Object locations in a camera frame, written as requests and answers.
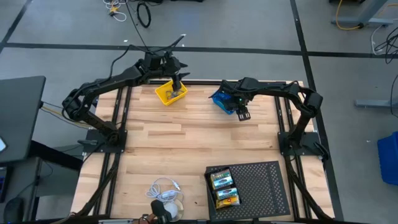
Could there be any white power cord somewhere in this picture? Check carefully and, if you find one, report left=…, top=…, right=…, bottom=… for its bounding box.
left=145, top=177, right=184, bottom=203

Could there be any white cable bundle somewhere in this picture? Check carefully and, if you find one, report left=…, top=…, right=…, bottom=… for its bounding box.
left=102, top=0, right=127, bottom=22

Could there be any grey desk foot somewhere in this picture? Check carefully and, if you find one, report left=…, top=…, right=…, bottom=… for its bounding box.
left=355, top=98, right=398, bottom=110

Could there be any grey desk leg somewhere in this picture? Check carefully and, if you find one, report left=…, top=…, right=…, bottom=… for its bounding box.
left=331, top=0, right=396, bottom=29

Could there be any yellow floor cable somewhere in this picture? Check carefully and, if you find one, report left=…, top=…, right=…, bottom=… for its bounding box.
left=335, top=0, right=361, bottom=31

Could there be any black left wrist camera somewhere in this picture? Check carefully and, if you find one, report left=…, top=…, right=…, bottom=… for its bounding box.
left=144, top=52, right=165, bottom=71

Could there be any black cable sleeve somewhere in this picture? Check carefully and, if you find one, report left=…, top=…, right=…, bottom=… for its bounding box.
left=285, top=155, right=332, bottom=220
left=74, top=154, right=122, bottom=218

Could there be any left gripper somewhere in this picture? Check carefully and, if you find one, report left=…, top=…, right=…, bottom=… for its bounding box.
left=143, top=51, right=191, bottom=92

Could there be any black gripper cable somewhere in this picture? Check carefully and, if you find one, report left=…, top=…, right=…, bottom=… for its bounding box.
left=108, top=34, right=187, bottom=78

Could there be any long black floor cable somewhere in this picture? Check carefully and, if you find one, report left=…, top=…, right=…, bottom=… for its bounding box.
left=124, top=0, right=150, bottom=52

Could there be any blue plastic basket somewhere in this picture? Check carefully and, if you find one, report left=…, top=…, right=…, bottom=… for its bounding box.
left=208, top=88, right=238, bottom=115

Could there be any black computer mouse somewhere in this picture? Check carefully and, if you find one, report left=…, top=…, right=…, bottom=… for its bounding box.
left=3, top=197, right=25, bottom=223

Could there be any black table frame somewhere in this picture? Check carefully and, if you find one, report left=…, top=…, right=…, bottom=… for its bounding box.
left=91, top=78, right=312, bottom=223

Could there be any yellow plastic basket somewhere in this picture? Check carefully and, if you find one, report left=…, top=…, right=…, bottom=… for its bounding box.
left=154, top=79, right=188, bottom=106

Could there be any person's hand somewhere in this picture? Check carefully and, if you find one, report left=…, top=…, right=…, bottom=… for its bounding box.
left=138, top=200, right=172, bottom=224

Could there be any small yellow crayon pack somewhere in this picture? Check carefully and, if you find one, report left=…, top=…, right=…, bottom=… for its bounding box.
left=216, top=198, right=241, bottom=210

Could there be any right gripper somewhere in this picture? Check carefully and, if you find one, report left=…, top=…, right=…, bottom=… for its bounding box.
left=220, top=80, right=253, bottom=122

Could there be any silver metal bar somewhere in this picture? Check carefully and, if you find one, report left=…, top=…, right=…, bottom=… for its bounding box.
left=98, top=218, right=134, bottom=224

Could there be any blue storage bin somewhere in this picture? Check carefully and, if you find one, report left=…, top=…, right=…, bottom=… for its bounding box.
left=377, top=131, right=398, bottom=186

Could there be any black coiled cable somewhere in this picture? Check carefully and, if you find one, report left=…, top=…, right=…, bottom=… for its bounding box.
left=136, top=1, right=152, bottom=29

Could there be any black perforated metal riser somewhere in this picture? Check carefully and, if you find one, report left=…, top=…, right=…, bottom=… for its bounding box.
left=205, top=161, right=292, bottom=218

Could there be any black desk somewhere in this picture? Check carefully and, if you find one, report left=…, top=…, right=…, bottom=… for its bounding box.
left=0, top=75, right=47, bottom=164

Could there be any black floor cable bundle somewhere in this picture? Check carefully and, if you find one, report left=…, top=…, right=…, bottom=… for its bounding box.
left=371, top=24, right=398, bottom=65

